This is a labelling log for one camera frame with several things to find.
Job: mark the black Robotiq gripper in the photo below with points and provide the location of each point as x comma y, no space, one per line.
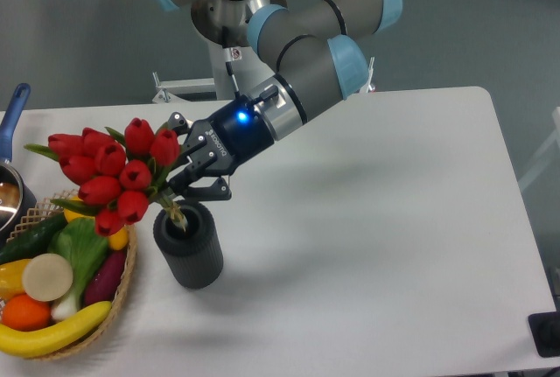
215,147

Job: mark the red tulip bouquet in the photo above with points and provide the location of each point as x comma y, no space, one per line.
118,174

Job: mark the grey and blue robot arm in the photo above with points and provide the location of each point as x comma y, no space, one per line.
311,60

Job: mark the dark grey ribbed vase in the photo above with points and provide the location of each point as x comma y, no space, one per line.
193,255

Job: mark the yellow squash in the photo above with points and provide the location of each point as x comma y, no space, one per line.
119,239

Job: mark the green bok choy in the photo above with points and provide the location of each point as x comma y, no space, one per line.
85,250

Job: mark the purple sweet potato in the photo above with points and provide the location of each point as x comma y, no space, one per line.
107,279

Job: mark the woven wicker basket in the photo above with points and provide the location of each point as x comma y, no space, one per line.
43,210

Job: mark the dark green cucumber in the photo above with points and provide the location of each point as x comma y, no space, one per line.
33,241

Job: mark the beige round slice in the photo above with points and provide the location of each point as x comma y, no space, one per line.
47,277

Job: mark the yellow bell pepper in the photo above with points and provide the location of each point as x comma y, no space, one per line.
11,274

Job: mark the orange fruit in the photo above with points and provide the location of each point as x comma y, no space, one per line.
25,314

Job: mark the yellow banana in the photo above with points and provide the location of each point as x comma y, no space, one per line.
55,337

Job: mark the black device at table edge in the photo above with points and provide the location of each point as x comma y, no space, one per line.
545,333

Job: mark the metal table clamp bracket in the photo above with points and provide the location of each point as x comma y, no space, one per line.
168,91

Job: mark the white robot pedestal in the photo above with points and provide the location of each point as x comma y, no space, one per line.
247,68

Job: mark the blue handled saucepan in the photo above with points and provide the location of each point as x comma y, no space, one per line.
16,197

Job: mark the white frame at right edge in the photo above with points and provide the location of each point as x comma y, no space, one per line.
542,157

